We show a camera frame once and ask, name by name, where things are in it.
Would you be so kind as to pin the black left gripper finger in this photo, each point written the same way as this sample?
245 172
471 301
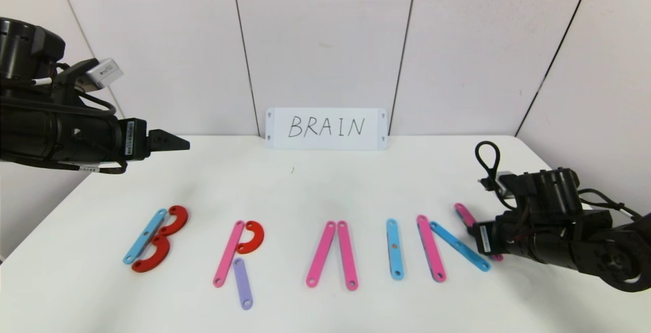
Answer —
164 137
164 147

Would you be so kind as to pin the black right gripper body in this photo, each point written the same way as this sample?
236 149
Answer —
483 238

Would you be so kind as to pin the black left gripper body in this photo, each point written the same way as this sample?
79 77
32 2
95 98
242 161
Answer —
133 139

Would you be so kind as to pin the pink bar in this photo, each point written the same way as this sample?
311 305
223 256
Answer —
431 246
347 256
464 213
321 254
229 254

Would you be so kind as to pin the small red arc piece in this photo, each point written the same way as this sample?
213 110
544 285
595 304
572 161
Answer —
258 236

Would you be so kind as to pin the short purple bar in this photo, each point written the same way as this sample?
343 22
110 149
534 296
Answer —
243 284

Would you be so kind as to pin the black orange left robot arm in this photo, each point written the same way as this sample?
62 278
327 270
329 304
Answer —
40 129

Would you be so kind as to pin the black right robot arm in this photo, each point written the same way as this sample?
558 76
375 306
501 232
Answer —
585 236

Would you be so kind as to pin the white BRAIN word sign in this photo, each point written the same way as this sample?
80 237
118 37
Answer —
305 143

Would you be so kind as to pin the large red arc piece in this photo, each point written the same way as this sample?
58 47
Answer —
183 219
161 260

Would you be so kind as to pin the blue bar with orange dot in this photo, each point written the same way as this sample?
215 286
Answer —
395 264

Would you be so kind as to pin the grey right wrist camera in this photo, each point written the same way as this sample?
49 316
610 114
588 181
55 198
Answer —
501 183

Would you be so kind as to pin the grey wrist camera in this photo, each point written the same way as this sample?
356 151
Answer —
501 183
106 72

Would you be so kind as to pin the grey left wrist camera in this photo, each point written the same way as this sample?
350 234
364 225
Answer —
106 72

